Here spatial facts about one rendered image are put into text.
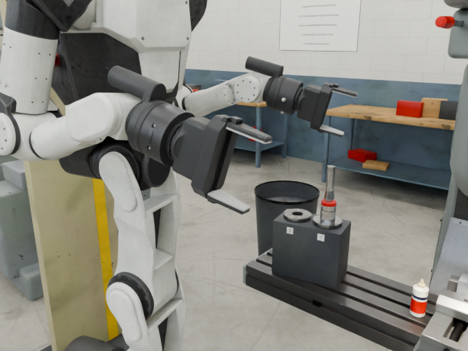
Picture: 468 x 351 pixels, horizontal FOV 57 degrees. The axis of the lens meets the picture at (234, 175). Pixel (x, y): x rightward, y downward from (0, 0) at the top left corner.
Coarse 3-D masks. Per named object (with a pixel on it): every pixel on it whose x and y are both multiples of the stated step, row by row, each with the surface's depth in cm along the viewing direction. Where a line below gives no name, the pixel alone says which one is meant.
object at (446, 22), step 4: (440, 16) 79; (444, 16) 79; (448, 16) 81; (436, 20) 79; (440, 20) 79; (444, 20) 78; (448, 20) 79; (452, 20) 81; (456, 20) 85; (436, 24) 79; (440, 24) 79; (444, 24) 78; (448, 24) 80; (452, 24) 81; (456, 24) 85; (460, 24) 87; (444, 28) 81; (448, 28) 82
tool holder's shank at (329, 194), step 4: (328, 168) 129; (332, 168) 128; (328, 172) 129; (332, 172) 128; (328, 176) 129; (332, 176) 129; (328, 180) 129; (332, 180) 129; (328, 184) 130; (332, 184) 129; (328, 188) 130; (332, 188) 130; (328, 192) 130; (332, 192) 130; (324, 196) 132; (328, 196) 130; (332, 196) 130; (328, 200) 131; (332, 200) 131
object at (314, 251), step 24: (288, 216) 137; (312, 216) 140; (336, 216) 137; (288, 240) 136; (312, 240) 132; (336, 240) 128; (288, 264) 138; (312, 264) 134; (336, 264) 130; (336, 288) 132
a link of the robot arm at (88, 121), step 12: (96, 96) 64; (108, 96) 64; (72, 108) 68; (84, 108) 66; (96, 108) 65; (108, 108) 64; (120, 108) 65; (72, 120) 68; (84, 120) 67; (96, 120) 65; (108, 120) 64; (120, 120) 65; (72, 132) 68; (84, 132) 67; (96, 132) 66; (108, 132) 65; (84, 144) 71
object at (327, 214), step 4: (320, 208) 133; (324, 208) 131; (328, 208) 130; (332, 208) 131; (320, 212) 133; (324, 212) 132; (328, 212) 131; (332, 212) 131; (320, 216) 133; (324, 216) 132; (328, 216) 131; (332, 216) 131; (324, 220) 132; (328, 220) 132; (332, 220) 132
